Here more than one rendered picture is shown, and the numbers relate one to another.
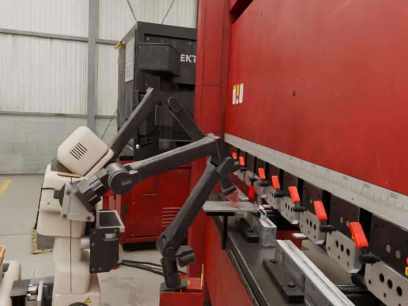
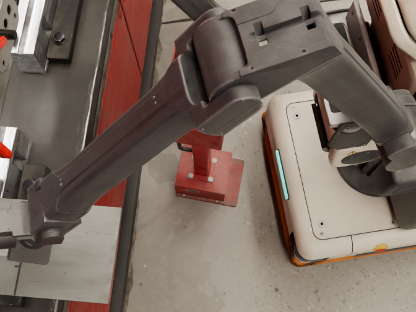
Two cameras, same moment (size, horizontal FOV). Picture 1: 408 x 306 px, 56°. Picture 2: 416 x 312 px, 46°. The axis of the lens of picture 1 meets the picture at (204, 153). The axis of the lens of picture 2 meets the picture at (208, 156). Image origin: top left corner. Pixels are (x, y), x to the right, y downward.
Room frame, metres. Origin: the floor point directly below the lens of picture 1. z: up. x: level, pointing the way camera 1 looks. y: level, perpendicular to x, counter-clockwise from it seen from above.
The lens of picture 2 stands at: (1.95, 0.20, 1.94)
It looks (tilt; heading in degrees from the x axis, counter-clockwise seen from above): 72 degrees down; 192
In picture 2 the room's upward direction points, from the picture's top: 1 degrees counter-clockwise
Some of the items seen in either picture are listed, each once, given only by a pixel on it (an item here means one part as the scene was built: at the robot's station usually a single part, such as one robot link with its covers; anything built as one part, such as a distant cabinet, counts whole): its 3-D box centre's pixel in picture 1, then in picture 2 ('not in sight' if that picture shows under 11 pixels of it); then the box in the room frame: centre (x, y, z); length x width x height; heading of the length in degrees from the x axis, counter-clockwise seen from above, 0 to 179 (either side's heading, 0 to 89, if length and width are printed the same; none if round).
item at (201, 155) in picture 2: not in sight; (201, 145); (1.42, 0.06, 0.39); 0.05 x 0.05 x 0.54; 1
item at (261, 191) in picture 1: (268, 177); not in sight; (1.74, -0.30, 1.18); 0.15 x 0.09 x 0.17; 7
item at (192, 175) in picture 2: not in sight; (202, 168); (1.42, 0.06, 0.13); 0.10 x 0.10 x 0.01; 1
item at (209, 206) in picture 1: (227, 206); (46, 249); (1.89, -0.13, 1.00); 0.26 x 0.18 x 0.01; 97
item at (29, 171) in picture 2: (246, 229); (24, 233); (1.86, -0.23, 0.89); 0.30 x 0.05 x 0.03; 7
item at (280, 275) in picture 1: (281, 278); (69, 7); (1.30, -0.30, 0.89); 0.30 x 0.05 x 0.03; 7
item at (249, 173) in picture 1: (257, 170); not in sight; (1.93, -0.28, 1.18); 0.15 x 0.09 x 0.17; 7
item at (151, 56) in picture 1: (159, 102); not in sight; (3.10, 0.38, 1.53); 0.51 x 0.25 x 0.85; 174
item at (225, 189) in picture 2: not in sight; (210, 174); (1.42, 0.09, 0.06); 0.25 x 0.20 x 0.12; 91
